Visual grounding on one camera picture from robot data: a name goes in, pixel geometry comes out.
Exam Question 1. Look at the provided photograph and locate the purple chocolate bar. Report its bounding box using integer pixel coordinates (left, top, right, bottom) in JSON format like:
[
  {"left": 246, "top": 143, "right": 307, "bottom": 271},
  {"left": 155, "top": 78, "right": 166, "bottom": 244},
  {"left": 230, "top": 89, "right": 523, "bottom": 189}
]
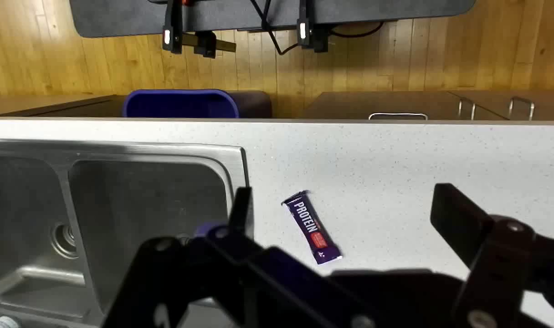
[{"left": 281, "top": 189, "right": 345, "bottom": 266}]

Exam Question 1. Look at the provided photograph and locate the blue plastic bin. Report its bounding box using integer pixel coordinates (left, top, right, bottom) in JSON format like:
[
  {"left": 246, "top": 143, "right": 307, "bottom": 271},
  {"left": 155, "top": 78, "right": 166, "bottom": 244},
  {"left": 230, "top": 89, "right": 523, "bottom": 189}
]
[{"left": 121, "top": 89, "right": 241, "bottom": 120}]

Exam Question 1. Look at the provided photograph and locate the stainless steel double sink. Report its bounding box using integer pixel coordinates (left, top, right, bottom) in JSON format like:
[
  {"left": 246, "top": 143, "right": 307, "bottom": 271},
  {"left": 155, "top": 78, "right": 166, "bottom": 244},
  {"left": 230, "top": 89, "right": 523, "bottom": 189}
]
[{"left": 0, "top": 136, "right": 252, "bottom": 328}]

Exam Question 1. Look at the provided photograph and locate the silver lower cabinet handle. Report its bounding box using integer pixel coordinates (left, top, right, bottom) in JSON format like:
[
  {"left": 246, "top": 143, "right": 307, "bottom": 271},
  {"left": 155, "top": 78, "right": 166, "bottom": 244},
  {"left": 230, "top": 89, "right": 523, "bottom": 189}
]
[
  {"left": 367, "top": 111, "right": 430, "bottom": 122},
  {"left": 456, "top": 96, "right": 480, "bottom": 122},
  {"left": 507, "top": 96, "right": 538, "bottom": 122}
]

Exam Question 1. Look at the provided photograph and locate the wooden lower cabinet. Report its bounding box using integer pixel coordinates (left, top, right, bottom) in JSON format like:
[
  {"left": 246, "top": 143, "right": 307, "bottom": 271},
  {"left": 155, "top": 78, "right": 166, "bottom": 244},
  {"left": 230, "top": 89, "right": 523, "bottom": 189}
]
[{"left": 0, "top": 89, "right": 554, "bottom": 122}]

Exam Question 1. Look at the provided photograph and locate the black camera clamp stand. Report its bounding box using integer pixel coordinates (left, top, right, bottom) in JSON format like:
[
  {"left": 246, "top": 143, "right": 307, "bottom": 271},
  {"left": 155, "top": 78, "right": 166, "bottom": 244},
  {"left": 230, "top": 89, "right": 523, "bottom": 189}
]
[
  {"left": 296, "top": 0, "right": 332, "bottom": 54},
  {"left": 161, "top": 0, "right": 237, "bottom": 60}
]

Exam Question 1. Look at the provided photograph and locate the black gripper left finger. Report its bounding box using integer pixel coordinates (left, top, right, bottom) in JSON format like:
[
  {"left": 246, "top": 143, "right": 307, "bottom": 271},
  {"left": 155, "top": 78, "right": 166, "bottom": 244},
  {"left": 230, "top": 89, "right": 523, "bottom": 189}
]
[{"left": 102, "top": 184, "right": 389, "bottom": 328}]

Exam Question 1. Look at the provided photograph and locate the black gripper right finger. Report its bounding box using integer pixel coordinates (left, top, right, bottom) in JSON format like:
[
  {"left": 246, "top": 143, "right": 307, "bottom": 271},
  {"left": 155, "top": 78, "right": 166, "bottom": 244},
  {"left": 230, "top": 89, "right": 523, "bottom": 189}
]
[{"left": 429, "top": 182, "right": 554, "bottom": 328}]

